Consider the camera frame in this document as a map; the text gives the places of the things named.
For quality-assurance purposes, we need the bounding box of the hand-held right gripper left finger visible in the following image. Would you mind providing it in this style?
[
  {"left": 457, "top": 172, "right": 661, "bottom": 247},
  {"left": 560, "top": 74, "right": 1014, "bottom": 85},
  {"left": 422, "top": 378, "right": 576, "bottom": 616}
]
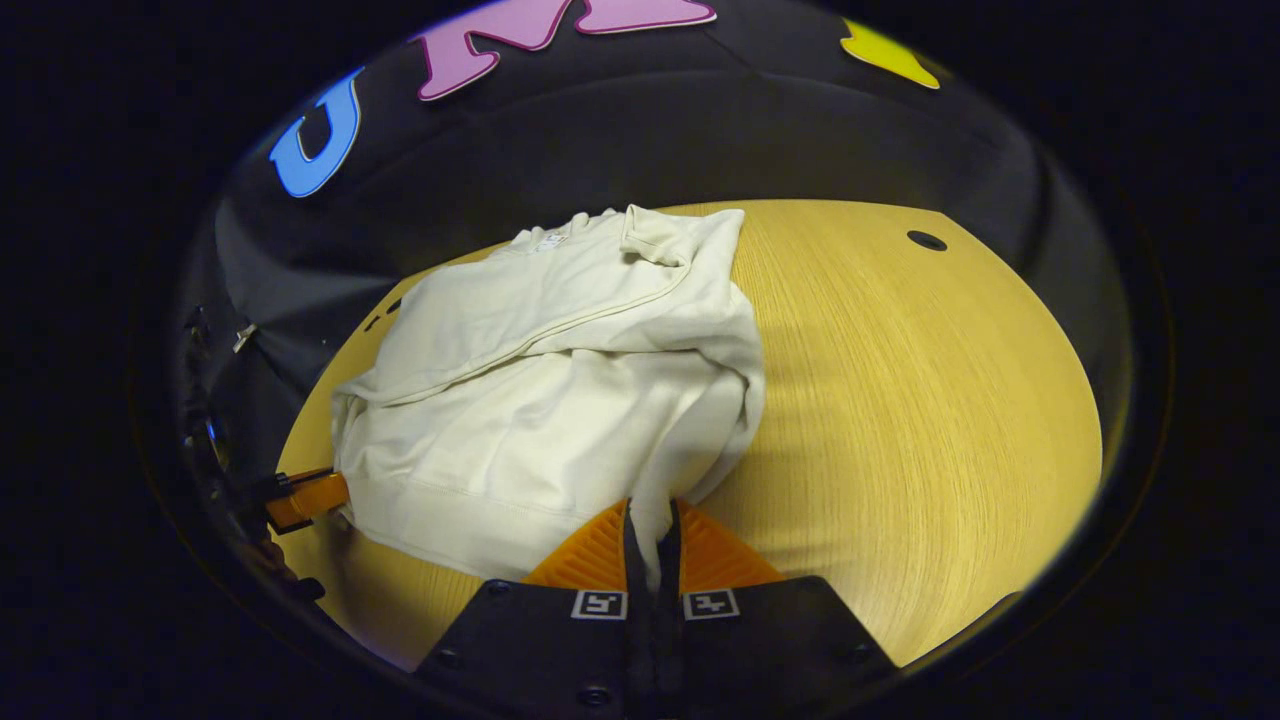
[{"left": 415, "top": 498, "right": 657, "bottom": 717}]

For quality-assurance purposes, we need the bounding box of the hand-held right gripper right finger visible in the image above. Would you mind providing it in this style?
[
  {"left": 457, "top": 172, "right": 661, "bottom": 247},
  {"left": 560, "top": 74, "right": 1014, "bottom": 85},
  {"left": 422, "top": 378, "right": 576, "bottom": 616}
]
[{"left": 655, "top": 498, "right": 899, "bottom": 717}]

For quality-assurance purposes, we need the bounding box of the white sweatshirt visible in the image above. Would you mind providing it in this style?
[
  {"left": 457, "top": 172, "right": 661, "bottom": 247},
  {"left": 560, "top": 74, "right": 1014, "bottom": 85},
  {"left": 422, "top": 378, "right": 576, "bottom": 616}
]
[{"left": 330, "top": 205, "right": 768, "bottom": 591}]

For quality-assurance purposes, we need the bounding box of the black backdrop cloth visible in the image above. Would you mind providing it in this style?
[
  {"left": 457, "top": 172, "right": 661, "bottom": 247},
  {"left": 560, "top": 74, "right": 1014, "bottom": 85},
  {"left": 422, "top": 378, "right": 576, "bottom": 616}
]
[{"left": 175, "top": 0, "right": 1136, "bottom": 481}]

